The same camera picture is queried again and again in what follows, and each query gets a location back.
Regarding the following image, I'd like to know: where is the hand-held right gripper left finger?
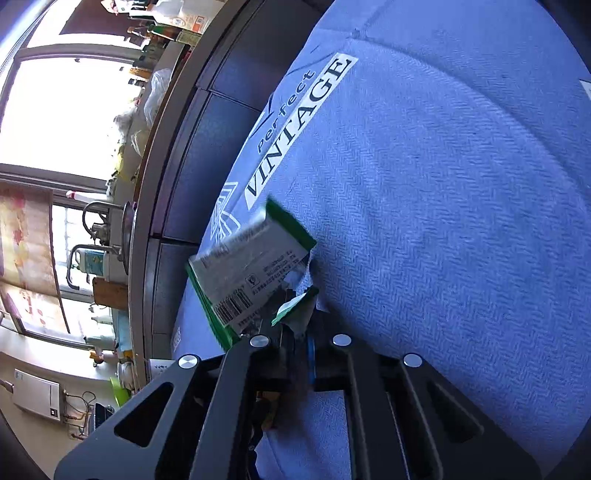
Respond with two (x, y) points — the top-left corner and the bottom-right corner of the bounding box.
(53, 331), (302, 480)

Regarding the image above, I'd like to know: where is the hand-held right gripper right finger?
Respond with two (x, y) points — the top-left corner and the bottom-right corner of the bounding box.
(305, 335), (542, 480)

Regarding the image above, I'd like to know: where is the green and white carton box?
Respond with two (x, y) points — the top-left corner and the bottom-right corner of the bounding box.
(186, 196), (320, 350)

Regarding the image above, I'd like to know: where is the wooden cutting board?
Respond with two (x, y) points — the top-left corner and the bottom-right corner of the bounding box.
(92, 277), (129, 308)

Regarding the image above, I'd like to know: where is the blue printed tablecloth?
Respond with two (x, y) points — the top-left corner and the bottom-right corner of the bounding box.
(171, 0), (591, 480)

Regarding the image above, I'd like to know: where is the white and teal kettle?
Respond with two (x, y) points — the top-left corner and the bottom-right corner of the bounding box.
(74, 249), (122, 280)

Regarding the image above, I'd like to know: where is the metal kitchen faucet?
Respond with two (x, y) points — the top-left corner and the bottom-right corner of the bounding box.
(68, 200), (136, 288)

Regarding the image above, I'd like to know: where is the floral window blind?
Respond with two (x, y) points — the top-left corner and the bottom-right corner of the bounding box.
(0, 184), (71, 334)

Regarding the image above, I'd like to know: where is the clear plastic bag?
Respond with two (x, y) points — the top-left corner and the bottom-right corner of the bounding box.
(144, 69), (173, 126)

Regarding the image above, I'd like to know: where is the kitchen window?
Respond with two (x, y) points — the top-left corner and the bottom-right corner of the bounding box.
(0, 41), (154, 186)

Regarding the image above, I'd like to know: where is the row of condiment bottles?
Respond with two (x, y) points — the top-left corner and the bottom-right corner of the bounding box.
(105, 0), (209, 48)

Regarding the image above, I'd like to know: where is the white wall appliance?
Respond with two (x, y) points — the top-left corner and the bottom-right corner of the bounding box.
(13, 368), (64, 422)

